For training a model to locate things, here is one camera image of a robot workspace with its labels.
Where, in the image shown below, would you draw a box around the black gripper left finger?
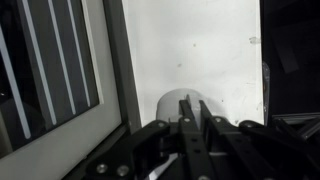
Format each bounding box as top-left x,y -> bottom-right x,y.
84,99 -> 214,180

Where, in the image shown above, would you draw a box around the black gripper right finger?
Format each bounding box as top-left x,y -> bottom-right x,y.
199,99 -> 320,180

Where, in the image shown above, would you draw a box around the white plastic cup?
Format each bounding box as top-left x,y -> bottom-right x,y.
155,88 -> 228,128

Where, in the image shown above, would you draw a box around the white vented oven door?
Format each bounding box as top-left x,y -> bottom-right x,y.
0,0 -> 123,180

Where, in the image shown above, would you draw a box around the white toy kitchen unit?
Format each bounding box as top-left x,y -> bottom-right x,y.
0,0 -> 143,180

